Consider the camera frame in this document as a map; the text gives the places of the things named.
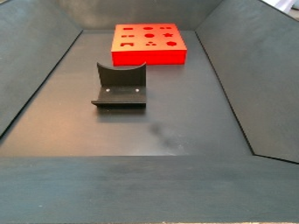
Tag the dark grey curved stand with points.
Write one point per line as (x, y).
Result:
(121, 87)

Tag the red shape sorter block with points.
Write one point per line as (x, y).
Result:
(153, 44)

